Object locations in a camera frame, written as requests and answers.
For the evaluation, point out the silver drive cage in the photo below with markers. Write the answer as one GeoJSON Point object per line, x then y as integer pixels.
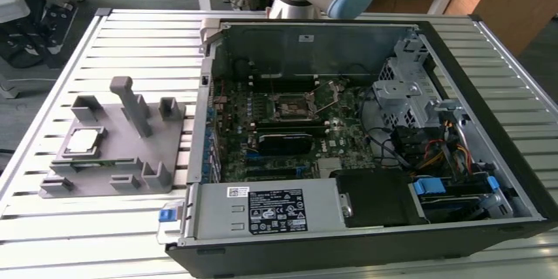
{"type": "Point", "coordinates": [398, 92]}

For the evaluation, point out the RAM slot white latch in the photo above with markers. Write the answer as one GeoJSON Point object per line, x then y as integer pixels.
{"type": "Point", "coordinates": [284, 85]}

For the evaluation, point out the grey power supply unit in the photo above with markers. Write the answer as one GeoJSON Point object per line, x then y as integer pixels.
{"type": "Point", "coordinates": [214, 213]}

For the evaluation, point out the grey metal stand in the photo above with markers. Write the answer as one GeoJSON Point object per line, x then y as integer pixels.
{"type": "Point", "coordinates": [9, 91]}

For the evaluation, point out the black open PC case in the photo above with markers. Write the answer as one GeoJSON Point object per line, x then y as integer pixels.
{"type": "Point", "coordinates": [305, 259]}

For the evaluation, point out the hard disk in blue carrier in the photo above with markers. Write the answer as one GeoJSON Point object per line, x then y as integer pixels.
{"type": "Point", "coordinates": [429, 187]}

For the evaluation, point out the white case wall sticker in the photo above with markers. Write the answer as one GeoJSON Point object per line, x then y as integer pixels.
{"type": "Point", "coordinates": [306, 38]}

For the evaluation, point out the green motherboard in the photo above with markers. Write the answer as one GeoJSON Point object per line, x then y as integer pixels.
{"type": "Point", "coordinates": [353, 112]}

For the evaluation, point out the silver CPU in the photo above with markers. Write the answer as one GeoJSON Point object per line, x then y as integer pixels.
{"type": "Point", "coordinates": [83, 141]}

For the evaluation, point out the blue case latch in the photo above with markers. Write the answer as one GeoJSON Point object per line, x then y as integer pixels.
{"type": "Point", "coordinates": [169, 216]}

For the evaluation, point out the green RAM stick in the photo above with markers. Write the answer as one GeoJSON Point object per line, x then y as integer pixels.
{"type": "Point", "coordinates": [290, 131]}
{"type": "Point", "coordinates": [109, 162]}

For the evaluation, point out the blue expansion slot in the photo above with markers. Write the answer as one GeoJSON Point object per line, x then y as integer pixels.
{"type": "Point", "coordinates": [253, 155]}

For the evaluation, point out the black plastic shroud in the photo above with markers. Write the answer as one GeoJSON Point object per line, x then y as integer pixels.
{"type": "Point", "coordinates": [376, 194]}

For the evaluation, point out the RAM slot black latch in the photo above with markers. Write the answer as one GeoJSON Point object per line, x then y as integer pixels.
{"type": "Point", "coordinates": [284, 89]}
{"type": "Point", "coordinates": [288, 124]}

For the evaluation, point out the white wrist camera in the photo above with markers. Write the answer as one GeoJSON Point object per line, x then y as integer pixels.
{"type": "Point", "coordinates": [13, 4]}

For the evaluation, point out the black graphics card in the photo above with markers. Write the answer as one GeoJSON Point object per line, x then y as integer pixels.
{"type": "Point", "coordinates": [286, 145]}

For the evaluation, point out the grey case release latch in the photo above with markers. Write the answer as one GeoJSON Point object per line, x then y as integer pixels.
{"type": "Point", "coordinates": [209, 27]}

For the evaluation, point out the silver chipset heat sink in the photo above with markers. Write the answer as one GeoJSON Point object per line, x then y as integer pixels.
{"type": "Point", "coordinates": [332, 168]}

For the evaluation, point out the wooden cabinet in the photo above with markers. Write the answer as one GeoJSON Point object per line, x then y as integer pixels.
{"type": "Point", "coordinates": [515, 4]}

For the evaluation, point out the grey parts rack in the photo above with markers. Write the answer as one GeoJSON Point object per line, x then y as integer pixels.
{"type": "Point", "coordinates": [131, 151]}

